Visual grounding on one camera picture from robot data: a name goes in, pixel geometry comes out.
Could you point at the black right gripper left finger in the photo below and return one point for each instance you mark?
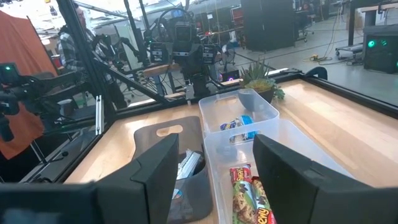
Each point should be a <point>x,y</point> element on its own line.
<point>146,193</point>

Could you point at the white and blue granola bar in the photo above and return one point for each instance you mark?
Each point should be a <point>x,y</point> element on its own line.
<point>178,193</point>

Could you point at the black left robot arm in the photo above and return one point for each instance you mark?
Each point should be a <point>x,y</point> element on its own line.
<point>160,51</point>

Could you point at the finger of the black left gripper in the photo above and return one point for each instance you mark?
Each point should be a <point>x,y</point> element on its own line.
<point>189,82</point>
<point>203,85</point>

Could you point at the black computer tower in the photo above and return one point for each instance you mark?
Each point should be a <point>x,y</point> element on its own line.
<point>381,56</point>

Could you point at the person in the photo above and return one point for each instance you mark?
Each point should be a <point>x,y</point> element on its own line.
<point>304,9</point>
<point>66,49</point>

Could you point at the black frame clamp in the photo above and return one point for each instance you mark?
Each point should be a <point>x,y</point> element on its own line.
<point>317,72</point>

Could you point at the silver snack bar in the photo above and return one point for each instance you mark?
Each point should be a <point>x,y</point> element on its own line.
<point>188,166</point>

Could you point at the clear plastic bin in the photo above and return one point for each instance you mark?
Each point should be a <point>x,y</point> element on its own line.
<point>217,109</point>
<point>219,186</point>

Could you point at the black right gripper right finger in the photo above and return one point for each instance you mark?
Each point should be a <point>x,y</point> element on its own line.
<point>304,196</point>

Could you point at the wooden background table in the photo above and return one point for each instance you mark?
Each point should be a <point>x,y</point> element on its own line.
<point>155,70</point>

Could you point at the dark grey plastic bin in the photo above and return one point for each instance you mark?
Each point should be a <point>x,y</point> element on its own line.
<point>146,143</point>

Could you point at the orange partition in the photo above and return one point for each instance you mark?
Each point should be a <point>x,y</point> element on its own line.
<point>21,46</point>

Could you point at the purple granola bar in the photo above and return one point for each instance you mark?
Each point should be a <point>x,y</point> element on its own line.
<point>228,125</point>

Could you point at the black device with green light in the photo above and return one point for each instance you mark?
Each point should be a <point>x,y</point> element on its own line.
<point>18,90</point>

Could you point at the black cabinet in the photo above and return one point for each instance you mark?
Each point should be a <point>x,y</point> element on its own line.
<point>267,25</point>

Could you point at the small purple-lit device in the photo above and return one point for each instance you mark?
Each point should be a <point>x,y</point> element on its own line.
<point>230,76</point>

